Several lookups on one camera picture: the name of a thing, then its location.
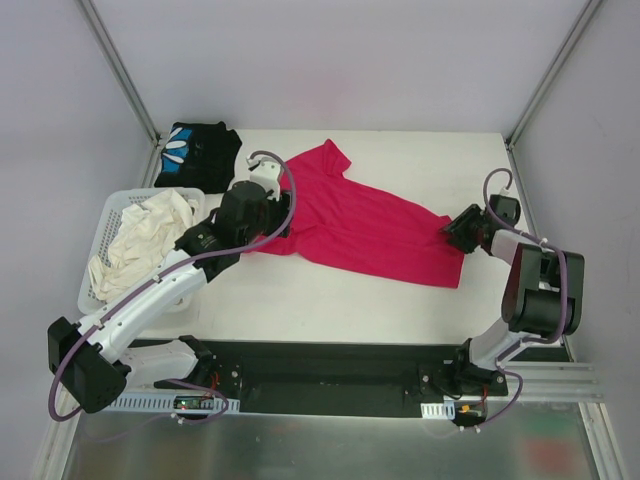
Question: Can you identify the pink t shirt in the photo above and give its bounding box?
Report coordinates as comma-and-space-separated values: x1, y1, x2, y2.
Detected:
259, 140, 464, 289

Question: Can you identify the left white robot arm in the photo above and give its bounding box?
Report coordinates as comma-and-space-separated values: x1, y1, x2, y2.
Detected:
47, 181, 297, 422

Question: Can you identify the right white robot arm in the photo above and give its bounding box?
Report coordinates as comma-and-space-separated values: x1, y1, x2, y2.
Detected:
441, 195, 585, 395

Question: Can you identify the black folded t shirt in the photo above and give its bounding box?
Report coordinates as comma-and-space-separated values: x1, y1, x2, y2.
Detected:
154, 121, 242, 194

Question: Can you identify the cream t shirt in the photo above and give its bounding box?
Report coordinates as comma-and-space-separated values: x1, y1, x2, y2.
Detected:
87, 188, 203, 307

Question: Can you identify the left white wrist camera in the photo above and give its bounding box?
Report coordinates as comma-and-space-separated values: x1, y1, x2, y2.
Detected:
246, 156, 283, 201

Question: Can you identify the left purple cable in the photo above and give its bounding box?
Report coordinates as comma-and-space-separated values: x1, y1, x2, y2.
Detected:
46, 149, 300, 426

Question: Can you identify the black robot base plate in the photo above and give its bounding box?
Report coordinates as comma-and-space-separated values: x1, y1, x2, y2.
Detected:
152, 335, 511, 417

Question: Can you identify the right white cable duct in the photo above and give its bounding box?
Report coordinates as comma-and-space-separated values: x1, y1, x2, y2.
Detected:
420, 401, 456, 421

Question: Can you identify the white cable duct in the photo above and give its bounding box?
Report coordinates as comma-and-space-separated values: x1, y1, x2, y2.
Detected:
105, 392, 240, 415
420, 401, 456, 421

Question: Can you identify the left white cable duct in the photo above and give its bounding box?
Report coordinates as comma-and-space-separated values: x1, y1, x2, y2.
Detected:
105, 392, 240, 415

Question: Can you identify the right aluminium frame post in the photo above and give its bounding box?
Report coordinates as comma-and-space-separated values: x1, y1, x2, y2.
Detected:
505, 0, 606, 151

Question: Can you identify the aluminium frame post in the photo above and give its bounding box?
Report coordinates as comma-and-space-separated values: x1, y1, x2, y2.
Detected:
505, 0, 606, 151
74, 0, 160, 145

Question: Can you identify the left aluminium frame post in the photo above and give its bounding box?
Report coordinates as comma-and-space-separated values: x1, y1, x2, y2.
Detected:
74, 0, 160, 145

